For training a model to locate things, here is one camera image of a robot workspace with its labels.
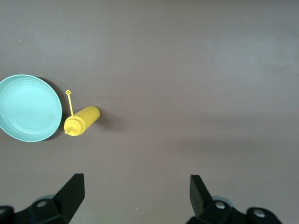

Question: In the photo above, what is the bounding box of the mint green plate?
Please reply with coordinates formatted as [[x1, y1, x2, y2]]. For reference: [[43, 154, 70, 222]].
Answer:
[[0, 74, 63, 143]]

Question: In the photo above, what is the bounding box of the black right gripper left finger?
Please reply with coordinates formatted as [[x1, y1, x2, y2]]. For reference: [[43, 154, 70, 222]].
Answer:
[[0, 173, 85, 224]]

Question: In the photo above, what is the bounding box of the yellow mustard squeeze bottle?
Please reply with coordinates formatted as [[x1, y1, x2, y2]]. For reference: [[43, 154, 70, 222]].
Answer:
[[63, 90, 101, 137]]

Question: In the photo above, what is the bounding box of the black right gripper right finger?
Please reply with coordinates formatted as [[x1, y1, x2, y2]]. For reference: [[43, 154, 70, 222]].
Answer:
[[186, 174, 283, 224]]

